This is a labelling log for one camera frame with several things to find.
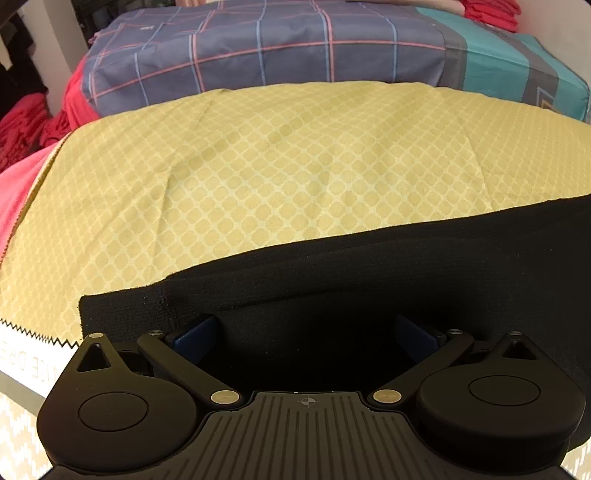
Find pink blanket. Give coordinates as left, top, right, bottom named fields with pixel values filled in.
left=0, top=60, right=98, bottom=259

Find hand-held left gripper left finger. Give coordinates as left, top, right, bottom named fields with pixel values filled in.
left=64, top=315, right=242, bottom=408

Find purple plaid pillow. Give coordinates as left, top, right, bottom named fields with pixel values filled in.
left=85, top=0, right=591, bottom=123

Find yellow patterned bedsheet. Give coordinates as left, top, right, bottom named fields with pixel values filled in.
left=0, top=82, right=591, bottom=480

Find black pants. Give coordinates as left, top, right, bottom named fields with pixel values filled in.
left=79, top=193, right=591, bottom=416

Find dark hanging clothes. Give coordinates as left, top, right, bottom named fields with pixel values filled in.
left=0, top=11, right=47, bottom=116

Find pile of red clothes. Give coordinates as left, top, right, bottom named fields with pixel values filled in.
left=462, top=0, right=523, bottom=34
left=0, top=92, right=63, bottom=171

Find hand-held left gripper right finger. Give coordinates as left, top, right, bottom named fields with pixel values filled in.
left=368, top=314, right=551, bottom=408

